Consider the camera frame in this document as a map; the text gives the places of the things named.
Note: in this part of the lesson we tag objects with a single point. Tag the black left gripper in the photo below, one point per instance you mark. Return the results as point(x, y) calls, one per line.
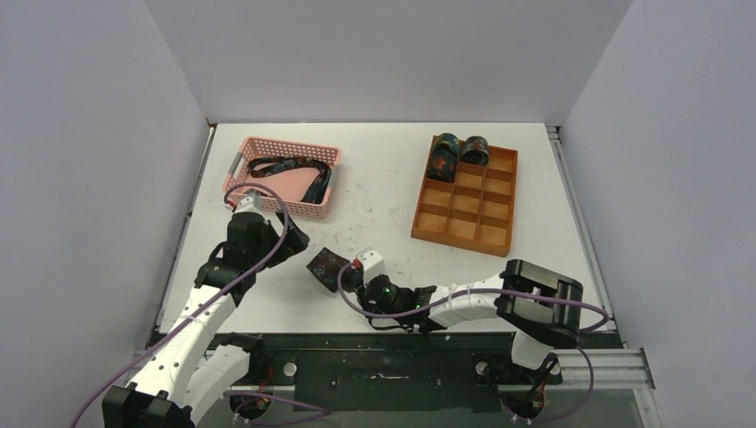
point(294, 242)

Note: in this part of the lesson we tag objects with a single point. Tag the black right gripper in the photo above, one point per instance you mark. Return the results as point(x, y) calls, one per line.
point(351, 277)

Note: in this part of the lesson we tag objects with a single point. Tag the brown floral tie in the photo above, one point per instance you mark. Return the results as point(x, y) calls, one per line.
point(325, 267)

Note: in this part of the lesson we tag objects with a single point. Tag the wooden compartment tray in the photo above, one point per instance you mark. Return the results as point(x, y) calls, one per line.
point(476, 211)

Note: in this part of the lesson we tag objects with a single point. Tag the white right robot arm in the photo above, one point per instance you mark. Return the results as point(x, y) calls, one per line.
point(544, 307)

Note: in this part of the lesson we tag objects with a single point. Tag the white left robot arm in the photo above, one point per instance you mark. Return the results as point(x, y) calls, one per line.
point(174, 388)

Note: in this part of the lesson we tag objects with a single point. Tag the pink perforated plastic basket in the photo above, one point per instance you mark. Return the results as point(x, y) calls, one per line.
point(238, 184)

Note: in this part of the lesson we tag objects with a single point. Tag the dark patterned tie in basket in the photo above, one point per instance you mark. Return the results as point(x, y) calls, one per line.
point(306, 177)

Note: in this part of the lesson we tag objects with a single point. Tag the rolled dark floral tie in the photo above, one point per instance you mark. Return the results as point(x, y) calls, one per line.
point(443, 158)

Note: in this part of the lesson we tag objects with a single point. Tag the rolled dark grey tie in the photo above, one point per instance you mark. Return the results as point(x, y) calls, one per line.
point(475, 150)

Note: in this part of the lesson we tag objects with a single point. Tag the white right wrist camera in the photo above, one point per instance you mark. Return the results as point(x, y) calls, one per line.
point(371, 263)

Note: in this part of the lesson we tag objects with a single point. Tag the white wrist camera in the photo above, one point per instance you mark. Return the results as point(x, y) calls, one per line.
point(371, 263)
point(249, 203)

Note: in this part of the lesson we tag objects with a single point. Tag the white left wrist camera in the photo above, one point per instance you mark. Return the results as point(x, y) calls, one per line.
point(249, 203)

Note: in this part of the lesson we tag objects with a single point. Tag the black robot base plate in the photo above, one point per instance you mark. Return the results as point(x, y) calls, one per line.
point(398, 371)

